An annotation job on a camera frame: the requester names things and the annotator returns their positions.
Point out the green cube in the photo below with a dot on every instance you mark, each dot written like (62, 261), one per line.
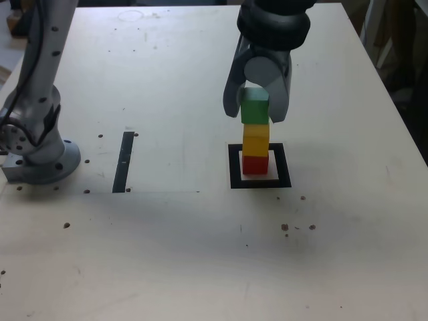
(254, 112)

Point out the brown cardboard box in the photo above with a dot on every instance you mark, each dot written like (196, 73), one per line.
(12, 24)

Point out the black tape square outline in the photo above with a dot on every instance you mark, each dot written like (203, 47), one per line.
(233, 167)

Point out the black tape strip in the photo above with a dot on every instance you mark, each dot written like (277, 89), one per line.
(122, 167)

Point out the red cube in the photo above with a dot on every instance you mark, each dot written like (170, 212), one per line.
(255, 165)

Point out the dark background furniture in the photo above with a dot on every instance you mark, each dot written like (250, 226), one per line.
(401, 67)

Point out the yellow cube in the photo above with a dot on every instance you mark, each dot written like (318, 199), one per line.
(255, 143)

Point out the white background frame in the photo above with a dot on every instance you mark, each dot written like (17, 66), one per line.
(368, 20)

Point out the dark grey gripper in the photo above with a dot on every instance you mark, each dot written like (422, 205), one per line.
(271, 53)

